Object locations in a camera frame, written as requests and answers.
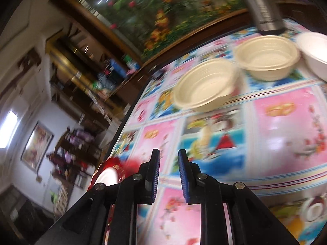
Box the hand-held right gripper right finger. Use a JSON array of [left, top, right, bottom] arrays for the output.
[[178, 149, 300, 245]]

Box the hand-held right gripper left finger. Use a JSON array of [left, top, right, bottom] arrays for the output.
[[34, 148, 161, 245]]

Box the large red glass plate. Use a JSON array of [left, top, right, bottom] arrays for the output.
[[87, 157, 128, 192]]

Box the white bowl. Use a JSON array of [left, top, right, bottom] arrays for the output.
[[296, 32, 327, 82], [93, 168, 120, 187]]

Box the cream bowl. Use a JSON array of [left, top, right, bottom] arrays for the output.
[[234, 36, 301, 81], [173, 58, 241, 113]]

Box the wooden sideboard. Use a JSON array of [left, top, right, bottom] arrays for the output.
[[97, 53, 164, 102]]

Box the gold trimmed display cabinet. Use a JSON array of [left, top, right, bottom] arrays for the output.
[[46, 34, 128, 123]]

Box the rectangular ceiling light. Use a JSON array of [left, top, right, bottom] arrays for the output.
[[0, 111, 18, 148]]

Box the fish tank with plants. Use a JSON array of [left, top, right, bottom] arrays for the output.
[[63, 0, 256, 59]]

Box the steel thermos jug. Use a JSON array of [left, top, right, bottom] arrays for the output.
[[231, 0, 287, 36]]

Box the framed wall picture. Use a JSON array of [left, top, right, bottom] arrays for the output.
[[20, 121, 55, 171]]

